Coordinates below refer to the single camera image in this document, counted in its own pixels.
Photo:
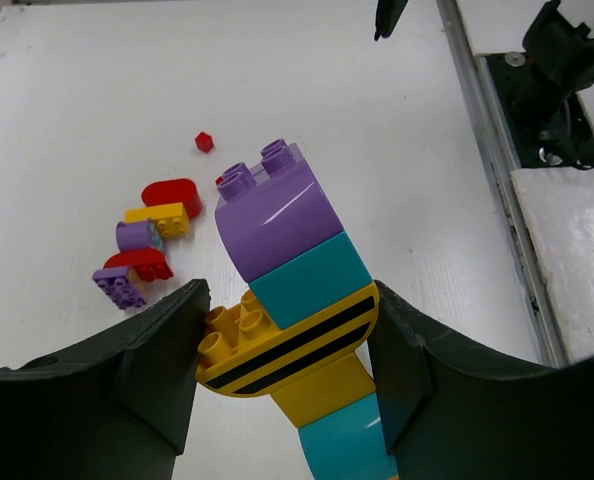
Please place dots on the purple round lego brick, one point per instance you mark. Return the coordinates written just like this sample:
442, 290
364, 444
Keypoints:
138, 235

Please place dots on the red arch lego brick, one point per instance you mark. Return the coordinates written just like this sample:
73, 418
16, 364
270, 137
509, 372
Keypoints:
150, 264

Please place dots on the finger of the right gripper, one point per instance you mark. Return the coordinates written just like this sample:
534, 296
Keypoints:
388, 13

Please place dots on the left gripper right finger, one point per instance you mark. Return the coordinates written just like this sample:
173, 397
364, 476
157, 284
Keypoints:
453, 408

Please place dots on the red rounded lego brick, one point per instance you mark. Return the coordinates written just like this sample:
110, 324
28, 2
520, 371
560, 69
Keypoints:
180, 190

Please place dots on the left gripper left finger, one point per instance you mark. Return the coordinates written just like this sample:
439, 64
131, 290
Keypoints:
116, 405

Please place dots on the teal square lego brick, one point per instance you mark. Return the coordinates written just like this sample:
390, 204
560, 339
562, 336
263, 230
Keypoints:
312, 281

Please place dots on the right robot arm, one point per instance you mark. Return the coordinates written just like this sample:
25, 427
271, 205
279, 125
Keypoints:
563, 55

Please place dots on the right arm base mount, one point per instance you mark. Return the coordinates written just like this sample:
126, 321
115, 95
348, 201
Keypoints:
544, 129

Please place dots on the purple flower lego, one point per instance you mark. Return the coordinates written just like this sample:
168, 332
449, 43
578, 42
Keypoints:
122, 285

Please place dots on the yellow black striped lego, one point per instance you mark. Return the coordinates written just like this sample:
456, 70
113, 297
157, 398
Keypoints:
310, 369

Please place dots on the yellow lego brick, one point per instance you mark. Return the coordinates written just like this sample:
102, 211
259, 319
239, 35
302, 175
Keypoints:
170, 219

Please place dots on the teal curved lego brick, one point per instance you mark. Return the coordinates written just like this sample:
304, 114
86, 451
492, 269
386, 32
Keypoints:
348, 444

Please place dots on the aluminium front rail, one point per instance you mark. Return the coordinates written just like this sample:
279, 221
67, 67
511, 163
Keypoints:
497, 175

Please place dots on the tiny red lego cube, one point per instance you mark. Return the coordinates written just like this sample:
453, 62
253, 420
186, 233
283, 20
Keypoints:
204, 142

